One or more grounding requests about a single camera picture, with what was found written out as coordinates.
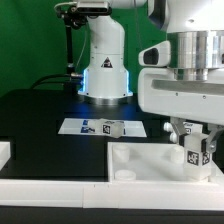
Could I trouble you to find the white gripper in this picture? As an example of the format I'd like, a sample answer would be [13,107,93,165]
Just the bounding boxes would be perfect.
[138,68,224,153]

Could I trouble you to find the white square tabletop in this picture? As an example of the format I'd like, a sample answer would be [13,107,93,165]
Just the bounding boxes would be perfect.
[106,141,224,184]

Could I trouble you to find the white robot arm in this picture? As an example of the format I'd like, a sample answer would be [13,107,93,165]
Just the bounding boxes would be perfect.
[77,0,224,152]

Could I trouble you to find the white tag base sheet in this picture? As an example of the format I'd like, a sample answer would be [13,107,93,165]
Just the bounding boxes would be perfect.
[58,118,146,137]

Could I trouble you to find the white U-shaped fence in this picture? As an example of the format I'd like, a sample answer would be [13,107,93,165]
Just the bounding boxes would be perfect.
[0,141,224,212]

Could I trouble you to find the black cable bundle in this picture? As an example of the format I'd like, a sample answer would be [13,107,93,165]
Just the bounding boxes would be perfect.
[29,73,84,91]

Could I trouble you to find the black camera on stand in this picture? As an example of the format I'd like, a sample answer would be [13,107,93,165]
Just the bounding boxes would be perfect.
[54,0,112,93]

